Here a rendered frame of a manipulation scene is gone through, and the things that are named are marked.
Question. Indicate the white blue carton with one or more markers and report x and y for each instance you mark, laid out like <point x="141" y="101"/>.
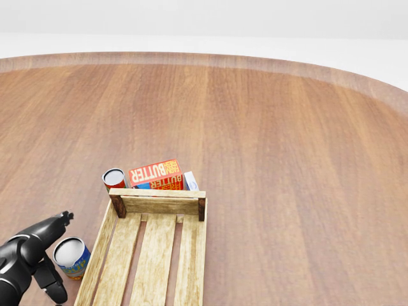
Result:
<point x="191" y="182"/>

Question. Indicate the red butter box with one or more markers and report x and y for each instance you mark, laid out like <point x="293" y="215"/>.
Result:
<point x="156" y="174"/>

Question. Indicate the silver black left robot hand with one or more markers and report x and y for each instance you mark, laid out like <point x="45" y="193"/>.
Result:
<point x="30" y="240"/>

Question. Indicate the red tin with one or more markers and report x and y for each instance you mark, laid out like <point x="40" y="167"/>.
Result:
<point x="114" y="179"/>

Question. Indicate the wooden slat tray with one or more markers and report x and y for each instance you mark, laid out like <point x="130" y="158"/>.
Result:
<point x="150" y="252"/>

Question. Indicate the blue alphabet soup tin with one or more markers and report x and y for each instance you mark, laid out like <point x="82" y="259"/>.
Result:
<point x="70" y="255"/>

